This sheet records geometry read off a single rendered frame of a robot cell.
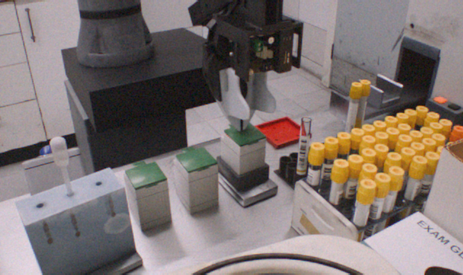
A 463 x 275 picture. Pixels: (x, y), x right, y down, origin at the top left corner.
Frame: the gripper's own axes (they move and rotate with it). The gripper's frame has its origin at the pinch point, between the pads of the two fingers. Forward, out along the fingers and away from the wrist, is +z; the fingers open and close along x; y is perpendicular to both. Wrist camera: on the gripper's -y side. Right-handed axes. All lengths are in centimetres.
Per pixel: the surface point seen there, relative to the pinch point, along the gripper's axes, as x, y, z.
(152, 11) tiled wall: 75, -220, 47
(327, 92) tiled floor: 164, -144, 98
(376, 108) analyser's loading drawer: 26.4, 0.9, 5.6
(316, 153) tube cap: 1.4, 13.2, -1.7
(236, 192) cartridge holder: -2.6, 4.0, 8.2
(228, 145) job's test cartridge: -1.9, 0.9, 3.0
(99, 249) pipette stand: -21.2, 6.8, 6.1
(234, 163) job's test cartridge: -1.9, 2.3, 4.9
